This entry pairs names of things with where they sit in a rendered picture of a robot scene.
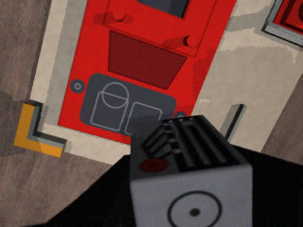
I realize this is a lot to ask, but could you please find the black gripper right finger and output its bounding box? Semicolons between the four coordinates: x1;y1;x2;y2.
231;144;303;227

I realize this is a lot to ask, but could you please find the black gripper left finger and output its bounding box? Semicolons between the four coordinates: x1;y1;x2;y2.
24;154;136;227

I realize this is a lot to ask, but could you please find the beige flat plate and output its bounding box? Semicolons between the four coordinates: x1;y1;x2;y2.
13;0;303;165

